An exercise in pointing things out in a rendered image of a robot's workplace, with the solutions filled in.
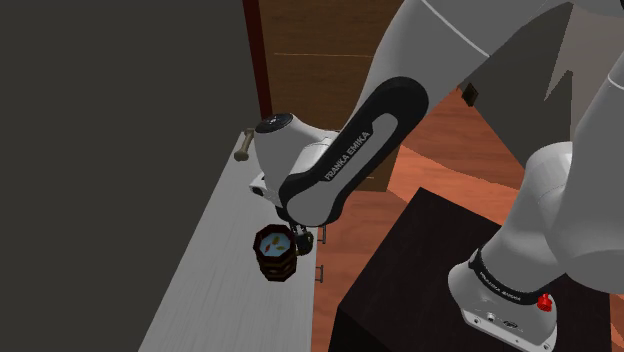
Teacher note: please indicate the dark robot stand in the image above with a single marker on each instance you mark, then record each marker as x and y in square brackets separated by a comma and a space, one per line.
[414, 253]

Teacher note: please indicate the small dark wall plate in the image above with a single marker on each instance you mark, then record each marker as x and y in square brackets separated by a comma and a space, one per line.
[470, 94]

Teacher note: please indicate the dark brown octagonal mug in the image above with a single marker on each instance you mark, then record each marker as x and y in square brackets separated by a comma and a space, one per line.
[276, 265]

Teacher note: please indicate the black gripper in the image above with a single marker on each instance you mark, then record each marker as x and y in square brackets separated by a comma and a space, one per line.
[282, 214]

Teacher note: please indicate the grey chest of drawers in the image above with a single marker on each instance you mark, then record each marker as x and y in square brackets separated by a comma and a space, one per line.
[229, 297]

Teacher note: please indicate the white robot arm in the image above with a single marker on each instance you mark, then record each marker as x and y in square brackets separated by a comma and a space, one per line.
[536, 209]

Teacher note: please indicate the brown wooden door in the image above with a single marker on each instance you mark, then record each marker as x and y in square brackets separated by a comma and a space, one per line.
[312, 58]

